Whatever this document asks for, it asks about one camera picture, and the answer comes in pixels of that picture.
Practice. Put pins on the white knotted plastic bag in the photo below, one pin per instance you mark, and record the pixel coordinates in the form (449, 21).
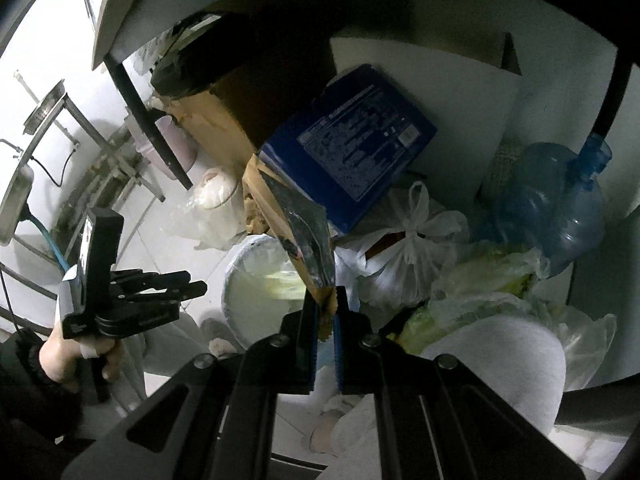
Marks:
(410, 260)

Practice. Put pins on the person's left forearm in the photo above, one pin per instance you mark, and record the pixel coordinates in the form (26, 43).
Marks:
(25, 395)

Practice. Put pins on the brown gold snack wrapper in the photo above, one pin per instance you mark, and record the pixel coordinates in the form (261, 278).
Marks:
(310, 240)

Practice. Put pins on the napa cabbage in plastic bag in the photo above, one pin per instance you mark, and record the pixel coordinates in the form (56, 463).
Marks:
(480, 275)

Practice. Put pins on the brown cardboard piece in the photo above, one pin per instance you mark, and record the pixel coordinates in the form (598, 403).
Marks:
(252, 200)

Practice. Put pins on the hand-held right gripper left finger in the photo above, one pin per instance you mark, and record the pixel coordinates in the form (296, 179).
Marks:
(302, 355)

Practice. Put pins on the blue printed box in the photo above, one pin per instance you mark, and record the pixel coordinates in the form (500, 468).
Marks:
(350, 155)

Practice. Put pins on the blue water jug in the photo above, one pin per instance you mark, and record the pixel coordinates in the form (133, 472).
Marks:
(550, 200)

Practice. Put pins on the translucent plastic bag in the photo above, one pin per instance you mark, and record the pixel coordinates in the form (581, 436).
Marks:
(585, 340)

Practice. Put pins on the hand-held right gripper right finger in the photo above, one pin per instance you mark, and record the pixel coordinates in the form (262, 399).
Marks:
(346, 355)

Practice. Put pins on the bin with blue bag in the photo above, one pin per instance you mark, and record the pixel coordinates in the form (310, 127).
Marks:
(260, 300)

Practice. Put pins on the brown cardboard box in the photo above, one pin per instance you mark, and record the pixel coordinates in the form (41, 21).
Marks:
(215, 115)

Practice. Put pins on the pink plastic bucket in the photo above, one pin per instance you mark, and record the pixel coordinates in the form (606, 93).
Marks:
(172, 145)

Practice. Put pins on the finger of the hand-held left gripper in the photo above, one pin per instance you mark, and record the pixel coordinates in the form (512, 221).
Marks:
(170, 293)
(155, 278)

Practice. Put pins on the person's left hand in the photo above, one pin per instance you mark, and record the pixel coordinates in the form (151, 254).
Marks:
(57, 360)

